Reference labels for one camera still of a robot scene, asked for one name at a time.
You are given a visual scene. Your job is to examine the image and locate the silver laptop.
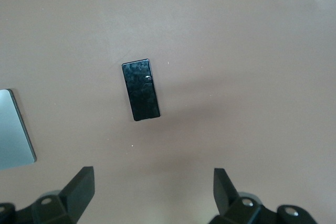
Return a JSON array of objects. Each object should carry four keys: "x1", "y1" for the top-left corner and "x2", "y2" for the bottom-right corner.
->
[{"x1": 0, "y1": 89, "x2": 37, "y2": 171}]

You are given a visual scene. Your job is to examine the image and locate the black smartphone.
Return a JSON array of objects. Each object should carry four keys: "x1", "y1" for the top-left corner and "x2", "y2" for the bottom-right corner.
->
[{"x1": 121, "y1": 58, "x2": 161, "y2": 122}]

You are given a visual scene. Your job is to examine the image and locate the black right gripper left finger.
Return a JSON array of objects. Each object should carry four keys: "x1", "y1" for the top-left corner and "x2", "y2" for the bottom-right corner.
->
[{"x1": 31, "y1": 166, "x2": 96, "y2": 224}]

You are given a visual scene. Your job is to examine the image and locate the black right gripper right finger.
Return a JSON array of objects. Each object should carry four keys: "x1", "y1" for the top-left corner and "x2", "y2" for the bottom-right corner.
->
[{"x1": 208, "y1": 167, "x2": 279, "y2": 224}]

